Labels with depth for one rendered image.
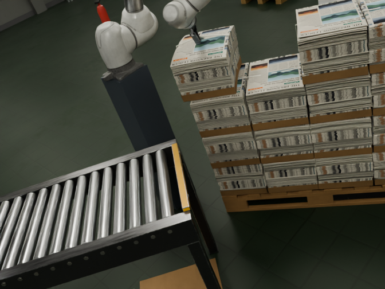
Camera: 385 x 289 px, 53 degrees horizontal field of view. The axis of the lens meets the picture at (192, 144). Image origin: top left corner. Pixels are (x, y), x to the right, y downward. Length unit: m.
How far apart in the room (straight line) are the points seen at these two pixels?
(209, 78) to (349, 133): 0.75
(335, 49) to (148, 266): 1.57
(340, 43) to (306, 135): 0.51
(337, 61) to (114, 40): 1.11
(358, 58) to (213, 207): 1.30
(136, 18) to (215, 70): 0.55
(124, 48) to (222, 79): 0.56
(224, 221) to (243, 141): 0.60
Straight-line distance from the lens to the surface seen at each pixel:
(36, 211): 1.84
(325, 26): 1.88
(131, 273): 2.44
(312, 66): 1.87
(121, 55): 2.13
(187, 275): 2.28
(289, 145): 2.12
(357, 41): 1.85
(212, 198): 2.63
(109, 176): 1.79
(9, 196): 2.06
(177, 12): 1.66
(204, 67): 1.89
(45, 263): 1.57
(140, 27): 2.20
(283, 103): 1.97
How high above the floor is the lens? 1.77
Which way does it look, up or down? 34 degrees down
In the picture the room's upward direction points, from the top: 20 degrees counter-clockwise
